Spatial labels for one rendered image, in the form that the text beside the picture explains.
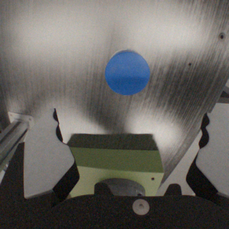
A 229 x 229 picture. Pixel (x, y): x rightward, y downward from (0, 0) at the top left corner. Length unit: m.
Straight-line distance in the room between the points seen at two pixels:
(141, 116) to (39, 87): 0.26
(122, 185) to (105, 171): 0.06
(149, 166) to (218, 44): 0.32
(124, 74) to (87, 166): 0.25
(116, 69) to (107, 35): 0.09
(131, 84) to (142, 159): 0.23
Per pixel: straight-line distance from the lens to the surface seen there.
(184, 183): 0.62
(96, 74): 0.29
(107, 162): 0.37
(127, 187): 0.38
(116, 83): 0.22
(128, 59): 0.21
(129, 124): 0.35
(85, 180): 0.42
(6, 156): 0.40
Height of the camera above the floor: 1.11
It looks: 57 degrees down
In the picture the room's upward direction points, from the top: 174 degrees counter-clockwise
